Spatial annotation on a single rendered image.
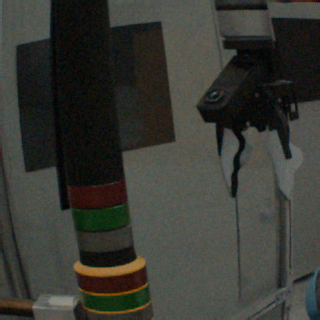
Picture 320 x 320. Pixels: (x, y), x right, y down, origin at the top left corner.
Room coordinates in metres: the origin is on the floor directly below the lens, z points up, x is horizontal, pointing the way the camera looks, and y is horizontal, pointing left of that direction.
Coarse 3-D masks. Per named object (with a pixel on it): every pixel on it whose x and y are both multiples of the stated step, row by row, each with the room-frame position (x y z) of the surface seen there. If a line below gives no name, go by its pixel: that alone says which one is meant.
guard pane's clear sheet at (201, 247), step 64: (128, 0) 1.52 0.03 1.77; (192, 0) 1.67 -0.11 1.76; (128, 64) 1.50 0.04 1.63; (192, 64) 1.64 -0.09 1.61; (128, 128) 1.49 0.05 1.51; (192, 128) 1.62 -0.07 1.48; (128, 192) 1.48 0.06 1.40; (192, 192) 1.61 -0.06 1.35; (256, 192) 1.78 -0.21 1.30; (0, 256) 1.22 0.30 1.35; (64, 256) 1.34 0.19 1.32; (192, 256) 1.60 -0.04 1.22; (256, 256) 1.77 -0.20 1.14
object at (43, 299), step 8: (40, 296) 0.45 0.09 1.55; (48, 296) 0.45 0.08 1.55; (64, 296) 0.45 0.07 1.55; (72, 296) 0.45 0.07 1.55; (40, 304) 0.44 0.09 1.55; (48, 304) 0.44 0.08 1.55; (40, 312) 0.43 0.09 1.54; (48, 312) 0.43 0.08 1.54; (56, 312) 0.43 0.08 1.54; (64, 312) 0.43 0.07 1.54; (72, 312) 0.43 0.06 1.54; (80, 312) 0.44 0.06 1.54
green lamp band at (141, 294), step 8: (144, 288) 0.43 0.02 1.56; (80, 296) 0.43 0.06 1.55; (88, 296) 0.42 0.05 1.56; (96, 296) 0.42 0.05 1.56; (104, 296) 0.42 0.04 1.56; (112, 296) 0.42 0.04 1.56; (120, 296) 0.42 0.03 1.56; (128, 296) 0.42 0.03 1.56; (136, 296) 0.42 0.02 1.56; (144, 296) 0.43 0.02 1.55; (88, 304) 0.42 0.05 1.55; (96, 304) 0.42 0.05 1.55; (104, 304) 0.42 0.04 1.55; (112, 304) 0.42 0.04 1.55; (120, 304) 0.42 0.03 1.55; (128, 304) 0.42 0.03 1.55; (136, 304) 0.42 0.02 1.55; (144, 304) 0.43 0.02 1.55
